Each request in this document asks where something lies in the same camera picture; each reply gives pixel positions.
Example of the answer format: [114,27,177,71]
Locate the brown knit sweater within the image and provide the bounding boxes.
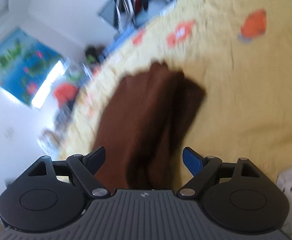
[94,62,206,192]

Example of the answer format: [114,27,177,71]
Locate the orange plastic bag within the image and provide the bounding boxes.
[53,82,79,108]

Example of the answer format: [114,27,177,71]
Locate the black bag on floor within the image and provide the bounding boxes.
[85,45,105,64]

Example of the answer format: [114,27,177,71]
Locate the yellow patterned bed quilt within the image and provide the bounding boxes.
[59,0,292,183]

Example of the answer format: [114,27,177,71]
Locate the blue quilted blanket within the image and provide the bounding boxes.
[101,25,138,59]

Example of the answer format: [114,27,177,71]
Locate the grey framed panel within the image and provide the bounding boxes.
[98,0,118,30]

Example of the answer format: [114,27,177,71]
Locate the lotus flower wall poster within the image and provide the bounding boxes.
[0,28,67,109]

